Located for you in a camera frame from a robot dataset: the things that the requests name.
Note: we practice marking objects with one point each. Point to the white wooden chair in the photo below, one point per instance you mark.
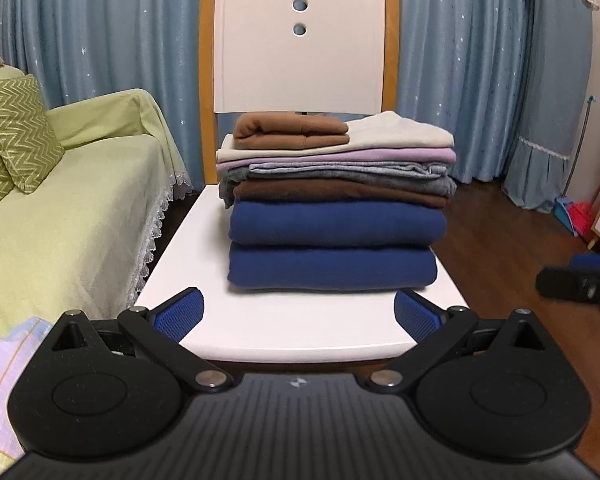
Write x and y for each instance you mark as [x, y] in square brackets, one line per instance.
[300, 75]

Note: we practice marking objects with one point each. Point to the dark brown folded garment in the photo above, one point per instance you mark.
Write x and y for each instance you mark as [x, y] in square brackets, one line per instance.
[330, 194]

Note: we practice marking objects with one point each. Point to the stack of folded clothes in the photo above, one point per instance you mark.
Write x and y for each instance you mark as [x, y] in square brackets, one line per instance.
[395, 132]

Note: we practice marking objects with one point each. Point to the green covered sofa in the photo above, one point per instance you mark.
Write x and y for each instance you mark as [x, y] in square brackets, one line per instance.
[80, 210]

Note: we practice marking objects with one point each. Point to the blue curtain with lace trim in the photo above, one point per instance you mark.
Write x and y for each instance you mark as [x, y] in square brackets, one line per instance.
[555, 85]

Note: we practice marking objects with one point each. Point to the navy blue folded garment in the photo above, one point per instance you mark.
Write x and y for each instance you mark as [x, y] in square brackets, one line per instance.
[330, 267]
[330, 225]

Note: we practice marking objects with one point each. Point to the lilac folded garment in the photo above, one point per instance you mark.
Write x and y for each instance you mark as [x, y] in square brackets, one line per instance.
[380, 156]

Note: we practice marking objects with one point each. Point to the blue star-print curtain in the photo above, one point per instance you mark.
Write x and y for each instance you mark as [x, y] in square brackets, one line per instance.
[105, 35]
[460, 60]

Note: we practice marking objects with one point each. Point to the checked blanket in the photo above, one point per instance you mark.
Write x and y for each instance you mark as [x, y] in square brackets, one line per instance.
[5, 385]

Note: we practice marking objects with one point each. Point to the blue dustpan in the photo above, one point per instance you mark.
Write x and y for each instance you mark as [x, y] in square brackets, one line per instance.
[565, 215]

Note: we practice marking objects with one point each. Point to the dark grey folded garment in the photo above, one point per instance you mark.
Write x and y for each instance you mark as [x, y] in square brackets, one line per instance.
[380, 181]

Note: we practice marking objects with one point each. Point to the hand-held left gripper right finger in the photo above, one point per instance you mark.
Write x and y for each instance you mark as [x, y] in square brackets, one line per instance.
[416, 311]

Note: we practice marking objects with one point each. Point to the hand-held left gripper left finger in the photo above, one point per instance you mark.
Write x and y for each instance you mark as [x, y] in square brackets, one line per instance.
[180, 311]

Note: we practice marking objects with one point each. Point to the light grey folded garment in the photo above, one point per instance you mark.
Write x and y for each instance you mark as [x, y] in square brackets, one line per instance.
[330, 167]

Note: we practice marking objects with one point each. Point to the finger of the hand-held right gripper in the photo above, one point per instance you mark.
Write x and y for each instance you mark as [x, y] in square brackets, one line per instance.
[595, 262]
[565, 284]

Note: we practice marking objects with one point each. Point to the red brush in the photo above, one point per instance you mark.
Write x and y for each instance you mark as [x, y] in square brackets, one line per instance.
[586, 220]

